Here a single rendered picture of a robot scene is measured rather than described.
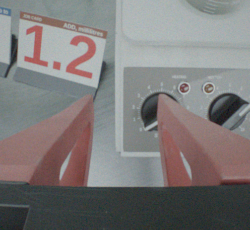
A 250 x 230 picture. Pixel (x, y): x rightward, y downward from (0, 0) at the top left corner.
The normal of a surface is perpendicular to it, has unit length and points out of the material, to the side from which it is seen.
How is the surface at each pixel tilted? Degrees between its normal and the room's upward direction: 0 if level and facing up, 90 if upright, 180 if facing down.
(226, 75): 30
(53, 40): 40
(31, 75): 0
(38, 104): 0
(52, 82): 0
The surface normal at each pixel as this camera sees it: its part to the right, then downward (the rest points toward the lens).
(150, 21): 0.00, -0.25
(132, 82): 0.00, 0.26
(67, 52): -0.18, 0.40
